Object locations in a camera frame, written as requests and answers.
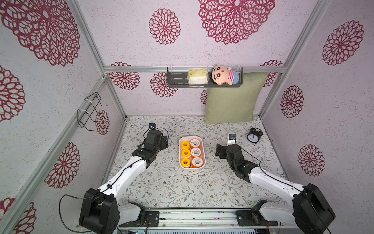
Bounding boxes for white plastic storage box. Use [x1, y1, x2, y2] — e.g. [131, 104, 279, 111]
[178, 136, 206, 171]

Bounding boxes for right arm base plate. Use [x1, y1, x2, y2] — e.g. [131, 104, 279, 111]
[235, 200, 278, 227]

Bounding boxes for yellow green sponge pack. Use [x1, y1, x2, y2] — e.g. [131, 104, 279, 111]
[188, 69, 209, 85]

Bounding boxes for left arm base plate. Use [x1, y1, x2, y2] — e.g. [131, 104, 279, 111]
[119, 211, 160, 228]

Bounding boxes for black alarm clock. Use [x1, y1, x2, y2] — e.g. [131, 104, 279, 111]
[247, 127, 263, 143]

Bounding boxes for green pillow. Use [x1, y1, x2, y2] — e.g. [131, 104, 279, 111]
[205, 73, 268, 124]

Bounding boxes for black wire wall rack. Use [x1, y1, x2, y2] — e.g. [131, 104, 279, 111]
[77, 92, 107, 132]

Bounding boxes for orange tape roll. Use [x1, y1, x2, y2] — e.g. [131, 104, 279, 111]
[191, 157, 204, 168]
[191, 147, 202, 158]
[190, 138, 201, 149]

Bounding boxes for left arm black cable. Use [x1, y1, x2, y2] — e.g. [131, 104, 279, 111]
[58, 126, 170, 234]

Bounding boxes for yellow tape roll top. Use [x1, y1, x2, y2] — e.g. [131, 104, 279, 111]
[181, 141, 191, 151]

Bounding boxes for yellow tape roll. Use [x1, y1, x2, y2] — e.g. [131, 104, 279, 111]
[181, 159, 191, 168]
[181, 141, 191, 151]
[182, 149, 191, 159]

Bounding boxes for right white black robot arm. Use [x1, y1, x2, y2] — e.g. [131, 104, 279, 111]
[215, 144, 336, 234]

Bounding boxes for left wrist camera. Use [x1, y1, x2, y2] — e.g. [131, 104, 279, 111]
[145, 123, 163, 147]

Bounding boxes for black wall shelf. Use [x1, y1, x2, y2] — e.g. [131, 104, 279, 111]
[167, 66, 243, 88]

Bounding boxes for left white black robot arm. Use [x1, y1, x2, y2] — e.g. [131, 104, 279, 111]
[79, 135, 168, 234]

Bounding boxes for plush doll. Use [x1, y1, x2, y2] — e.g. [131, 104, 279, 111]
[211, 64, 240, 86]

